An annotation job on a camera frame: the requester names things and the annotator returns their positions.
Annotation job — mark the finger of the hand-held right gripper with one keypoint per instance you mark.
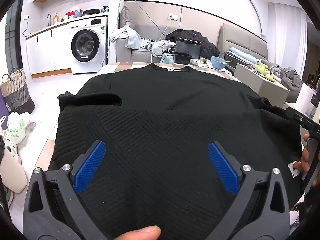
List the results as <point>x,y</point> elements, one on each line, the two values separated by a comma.
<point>300,120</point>

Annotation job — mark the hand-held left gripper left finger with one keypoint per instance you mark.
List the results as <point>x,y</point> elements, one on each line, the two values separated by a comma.
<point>90,165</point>

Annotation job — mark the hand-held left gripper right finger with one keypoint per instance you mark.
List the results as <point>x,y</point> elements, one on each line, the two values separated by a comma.
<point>221,167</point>

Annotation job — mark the black knit sweater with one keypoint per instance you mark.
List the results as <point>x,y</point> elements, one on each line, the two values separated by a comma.
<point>162,117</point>

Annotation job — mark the grey white clothes pile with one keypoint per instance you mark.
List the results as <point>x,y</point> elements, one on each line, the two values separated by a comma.
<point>162,46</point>

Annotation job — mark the person's right hand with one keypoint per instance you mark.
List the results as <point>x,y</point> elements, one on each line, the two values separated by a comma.
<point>304,163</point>

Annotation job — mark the person's left hand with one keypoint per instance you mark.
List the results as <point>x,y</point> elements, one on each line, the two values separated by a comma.
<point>140,233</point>

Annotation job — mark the white box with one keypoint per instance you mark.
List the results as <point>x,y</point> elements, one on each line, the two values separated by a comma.
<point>303,100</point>

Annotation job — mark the grey crumpled blanket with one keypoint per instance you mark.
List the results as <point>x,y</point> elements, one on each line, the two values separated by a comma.
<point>290,78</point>

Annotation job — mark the beige side table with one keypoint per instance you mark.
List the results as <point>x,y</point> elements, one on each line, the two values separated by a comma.
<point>260,87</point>

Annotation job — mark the green plush toy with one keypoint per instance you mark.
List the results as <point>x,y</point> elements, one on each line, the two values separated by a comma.
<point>262,68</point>

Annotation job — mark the clear plastic wrapper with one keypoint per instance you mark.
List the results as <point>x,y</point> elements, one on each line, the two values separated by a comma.
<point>32,127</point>

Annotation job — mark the white sneaker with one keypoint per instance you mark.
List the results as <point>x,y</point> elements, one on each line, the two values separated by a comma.
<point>12,152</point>

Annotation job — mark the white green plastic bag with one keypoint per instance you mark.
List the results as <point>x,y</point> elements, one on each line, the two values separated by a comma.
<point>16,127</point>

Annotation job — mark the white curtain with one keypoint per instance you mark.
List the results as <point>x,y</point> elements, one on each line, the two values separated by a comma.
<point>290,35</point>

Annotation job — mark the light blue pillow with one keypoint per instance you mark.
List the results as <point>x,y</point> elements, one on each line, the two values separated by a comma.
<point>243,54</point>

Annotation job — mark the grey upholstered bed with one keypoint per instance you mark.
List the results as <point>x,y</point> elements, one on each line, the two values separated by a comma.
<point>245,42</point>

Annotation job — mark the blue bowl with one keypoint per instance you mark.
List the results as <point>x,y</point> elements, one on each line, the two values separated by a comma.
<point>218,63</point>

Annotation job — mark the woven laundry basket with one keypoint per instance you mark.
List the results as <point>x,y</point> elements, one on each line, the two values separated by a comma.
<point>16,95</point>

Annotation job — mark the checked blanket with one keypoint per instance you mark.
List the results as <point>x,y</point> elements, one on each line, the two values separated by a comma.
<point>120,67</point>

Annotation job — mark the purple bag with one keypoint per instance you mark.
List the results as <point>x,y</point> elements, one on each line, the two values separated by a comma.
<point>3,110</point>

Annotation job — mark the snack tray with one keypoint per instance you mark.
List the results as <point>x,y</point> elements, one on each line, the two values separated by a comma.
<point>201,62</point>

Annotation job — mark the small black tray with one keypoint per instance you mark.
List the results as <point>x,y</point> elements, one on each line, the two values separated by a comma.
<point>182,57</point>

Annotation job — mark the black jacket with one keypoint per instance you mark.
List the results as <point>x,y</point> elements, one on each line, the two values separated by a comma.
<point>207,46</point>

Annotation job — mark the white washing machine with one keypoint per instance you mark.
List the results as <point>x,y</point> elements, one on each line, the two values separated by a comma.
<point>86,45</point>

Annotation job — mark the white kitchen base cabinet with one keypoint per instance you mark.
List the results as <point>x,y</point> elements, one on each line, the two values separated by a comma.
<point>45,52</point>

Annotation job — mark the teal bag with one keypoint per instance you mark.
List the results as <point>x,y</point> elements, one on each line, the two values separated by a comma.
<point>166,58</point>

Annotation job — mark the grey sofa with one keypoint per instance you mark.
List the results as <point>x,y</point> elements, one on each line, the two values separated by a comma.
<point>140,53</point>

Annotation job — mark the black storage box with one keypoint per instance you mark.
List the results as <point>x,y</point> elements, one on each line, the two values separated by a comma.
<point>188,46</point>

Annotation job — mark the yellow soap bottle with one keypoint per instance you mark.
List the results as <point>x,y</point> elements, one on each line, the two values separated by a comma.
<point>56,18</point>

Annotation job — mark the black faucet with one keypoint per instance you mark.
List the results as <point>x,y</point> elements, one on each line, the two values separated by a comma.
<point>49,20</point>

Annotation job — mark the red box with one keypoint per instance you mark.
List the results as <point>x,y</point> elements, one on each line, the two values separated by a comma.
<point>71,14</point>

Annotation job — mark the black pan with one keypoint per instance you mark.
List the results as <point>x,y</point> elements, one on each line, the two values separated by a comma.
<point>91,12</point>

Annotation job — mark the white wall socket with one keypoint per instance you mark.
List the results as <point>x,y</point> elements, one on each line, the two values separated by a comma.
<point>173,17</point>

